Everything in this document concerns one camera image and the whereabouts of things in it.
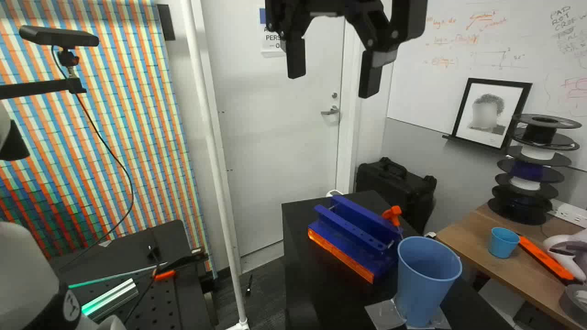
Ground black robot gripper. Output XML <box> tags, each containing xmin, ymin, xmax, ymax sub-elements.
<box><xmin>265</xmin><ymin>0</ymin><xmax>428</xmax><ymax>100</ymax></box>

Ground orange screwdriver tool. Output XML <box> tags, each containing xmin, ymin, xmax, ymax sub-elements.
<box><xmin>382</xmin><ymin>206</ymin><xmax>402</xmax><ymax>228</ymax></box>

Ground blue and orange holder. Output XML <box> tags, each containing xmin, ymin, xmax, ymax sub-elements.
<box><xmin>307</xmin><ymin>197</ymin><xmax>404</xmax><ymax>285</ymax></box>

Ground large blue plastic cup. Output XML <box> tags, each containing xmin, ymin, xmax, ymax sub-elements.
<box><xmin>395</xmin><ymin>237</ymin><xmax>463</xmax><ymax>327</ymax></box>

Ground small blue cup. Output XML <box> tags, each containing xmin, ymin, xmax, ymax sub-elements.
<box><xmin>490</xmin><ymin>228</ymin><xmax>520</xmax><ymax>259</ymax></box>

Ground white tripod pole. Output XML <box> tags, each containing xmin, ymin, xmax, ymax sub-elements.
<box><xmin>179</xmin><ymin>0</ymin><xmax>250</xmax><ymax>330</ymax></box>

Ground black hard case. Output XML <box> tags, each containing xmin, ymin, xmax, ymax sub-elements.
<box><xmin>355</xmin><ymin>158</ymin><xmax>437</xmax><ymax>234</ymax></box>

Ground framed portrait picture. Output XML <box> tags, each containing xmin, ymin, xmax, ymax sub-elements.
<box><xmin>452</xmin><ymin>78</ymin><xmax>533</xmax><ymax>151</ymax></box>

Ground whiteboard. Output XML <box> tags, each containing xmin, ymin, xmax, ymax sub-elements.
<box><xmin>388</xmin><ymin>0</ymin><xmax>587</xmax><ymax>149</ymax></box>

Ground wooden desk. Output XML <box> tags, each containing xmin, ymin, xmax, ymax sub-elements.
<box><xmin>437</xmin><ymin>206</ymin><xmax>586</xmax><ymax>330</ymax></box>

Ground stack of filament spools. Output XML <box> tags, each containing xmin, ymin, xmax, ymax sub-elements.
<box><xmin>489</xmin><ymin>114</ymin><xmax>580</xmax><ymax>226</ymax></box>

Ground black side table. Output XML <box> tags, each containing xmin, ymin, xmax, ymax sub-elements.
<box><xmin>283</xmin><ymin>199</ymin><xmax>512</xmax><ymax>330</ymax></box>

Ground orange box cutter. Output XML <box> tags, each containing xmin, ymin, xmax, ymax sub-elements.
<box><xmin>520</xmin><ymin>237</ymin><xmax>577</xmax><ymax>283</ymax></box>

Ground black optical breadboard table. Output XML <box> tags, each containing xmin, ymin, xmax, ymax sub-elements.
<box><xmin>52</xmin><ymin>221</ymin><xmax>213</xmax><ymax>330</ymax></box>

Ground grey tape roll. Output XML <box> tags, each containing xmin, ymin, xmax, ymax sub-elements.
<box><xmin>560</xmin><ymin>285</ymin><xmax>587</xmax><ymax>327</ymax></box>

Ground door handle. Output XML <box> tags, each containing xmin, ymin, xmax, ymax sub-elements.
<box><xmin>322</xmin><ymin>92</ymin><xmax>340</xmax><ymax>116</ymax></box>

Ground orange handled pliers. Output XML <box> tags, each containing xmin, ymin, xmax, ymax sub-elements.
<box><xmin>151</xmin><ymin>250</ymin><xmax>208</xmax><ymax>285</ymax></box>

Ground black camera on stand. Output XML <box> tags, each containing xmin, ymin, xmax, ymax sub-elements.
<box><xmin>19</xmin><ymin>26</ymin><xmax>100</xmax><ymax>48</ymax></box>

